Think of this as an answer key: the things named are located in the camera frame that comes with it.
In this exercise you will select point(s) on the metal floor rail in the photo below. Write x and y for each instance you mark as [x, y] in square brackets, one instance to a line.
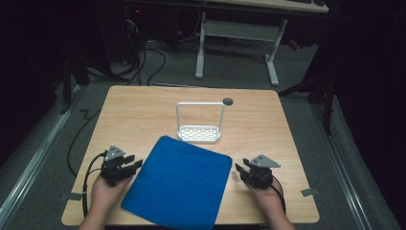
[35, 156]
[341, 166]

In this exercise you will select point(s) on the grey tape piece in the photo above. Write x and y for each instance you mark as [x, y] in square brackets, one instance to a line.
[74, 196]
[309, 192]

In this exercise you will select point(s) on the black metal stand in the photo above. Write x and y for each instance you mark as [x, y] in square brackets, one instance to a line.
[319, 92]
[72, 83]

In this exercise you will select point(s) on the person's right hand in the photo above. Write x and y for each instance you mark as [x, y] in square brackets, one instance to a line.
[266, 199]

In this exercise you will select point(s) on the dark round table grommet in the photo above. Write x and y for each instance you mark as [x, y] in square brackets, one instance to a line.
[228, 101]

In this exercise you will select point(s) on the white-framed desk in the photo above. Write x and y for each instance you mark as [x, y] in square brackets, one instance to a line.
[239, 30]

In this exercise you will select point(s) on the blue cloth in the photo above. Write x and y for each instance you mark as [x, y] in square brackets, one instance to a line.
[178, 182]

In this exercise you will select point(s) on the person's left hand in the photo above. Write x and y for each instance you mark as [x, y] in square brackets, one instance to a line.
[105, 195]

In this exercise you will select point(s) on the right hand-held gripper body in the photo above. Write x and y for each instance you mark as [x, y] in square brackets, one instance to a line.
[260, 174]

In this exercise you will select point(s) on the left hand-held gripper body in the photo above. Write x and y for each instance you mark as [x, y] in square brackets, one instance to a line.
[111, 166]

